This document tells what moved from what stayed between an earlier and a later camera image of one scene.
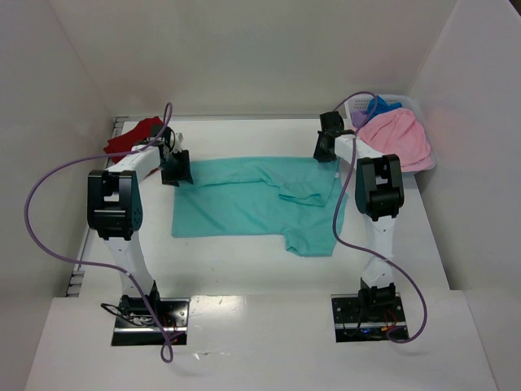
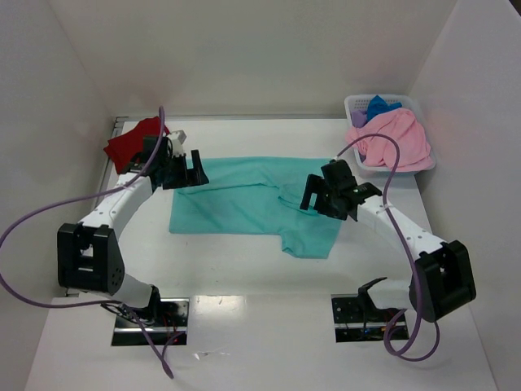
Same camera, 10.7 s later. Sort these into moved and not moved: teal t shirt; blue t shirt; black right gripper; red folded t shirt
Moved: black right gripper
Not moved: blue t shirt; red folded t shirt; teal t shirt
